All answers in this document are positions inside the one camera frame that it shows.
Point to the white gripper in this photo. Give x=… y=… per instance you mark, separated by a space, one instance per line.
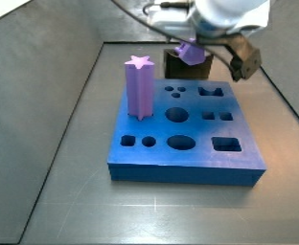
x=169 y=16

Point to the purple three prong object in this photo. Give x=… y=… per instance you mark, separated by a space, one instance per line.
x=190 y=53

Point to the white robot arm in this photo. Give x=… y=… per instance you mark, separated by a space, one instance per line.
x=211 y=18

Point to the black curved fixture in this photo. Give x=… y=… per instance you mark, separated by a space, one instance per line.
x=179 y=70

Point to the blue foam hole board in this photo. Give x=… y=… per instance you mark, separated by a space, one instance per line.
x=195 y=141

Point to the purple star prism peg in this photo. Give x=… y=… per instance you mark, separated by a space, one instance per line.
x=141 y=76

